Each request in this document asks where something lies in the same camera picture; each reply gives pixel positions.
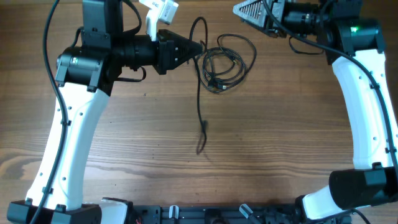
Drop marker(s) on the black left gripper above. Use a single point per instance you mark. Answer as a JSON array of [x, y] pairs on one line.
[[166, 58]]

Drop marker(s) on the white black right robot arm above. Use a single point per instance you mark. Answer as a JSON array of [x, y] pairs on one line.
[[355, 49]]

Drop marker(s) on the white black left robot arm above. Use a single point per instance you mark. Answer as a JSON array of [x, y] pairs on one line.
[[83, 82]]

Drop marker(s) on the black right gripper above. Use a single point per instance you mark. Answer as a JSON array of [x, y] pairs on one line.
[[272, 30]]

